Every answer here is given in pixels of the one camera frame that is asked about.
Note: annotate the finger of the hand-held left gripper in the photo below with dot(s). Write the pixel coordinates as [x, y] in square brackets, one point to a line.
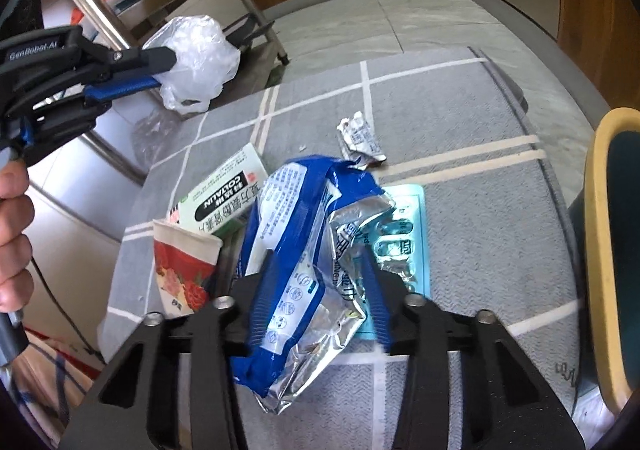
[140, 62]
[120, 88]

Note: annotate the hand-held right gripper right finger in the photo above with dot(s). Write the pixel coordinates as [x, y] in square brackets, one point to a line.
[375, 295]

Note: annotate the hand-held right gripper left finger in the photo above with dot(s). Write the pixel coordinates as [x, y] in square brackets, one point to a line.
[262, 300]

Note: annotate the white plastic bag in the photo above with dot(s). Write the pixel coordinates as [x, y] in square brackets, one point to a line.
[200, 54]

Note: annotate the blue foil packet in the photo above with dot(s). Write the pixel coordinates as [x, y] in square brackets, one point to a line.
[295, 210]

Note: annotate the dark green yellow-rimmed bin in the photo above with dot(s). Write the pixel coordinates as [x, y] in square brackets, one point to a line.
[605, 230]

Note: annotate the person's left hand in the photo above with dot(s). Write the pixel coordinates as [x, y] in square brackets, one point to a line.
[15, 230]

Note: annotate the teal blister pack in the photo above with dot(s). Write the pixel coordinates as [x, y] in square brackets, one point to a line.
[405, 230]

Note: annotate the floral paper cup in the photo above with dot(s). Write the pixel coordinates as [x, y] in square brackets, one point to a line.
[180, 270]

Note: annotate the green white medicine box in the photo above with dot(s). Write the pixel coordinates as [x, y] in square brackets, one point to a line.
[220, 195]

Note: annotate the crumpled white foil wrapper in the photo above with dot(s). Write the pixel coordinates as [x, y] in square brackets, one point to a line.
[360, 137]

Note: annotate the grey checked cushion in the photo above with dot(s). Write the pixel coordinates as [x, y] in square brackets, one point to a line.
[450, 129]

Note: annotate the striped white cloth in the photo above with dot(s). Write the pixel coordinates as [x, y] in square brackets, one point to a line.
[50, 375]

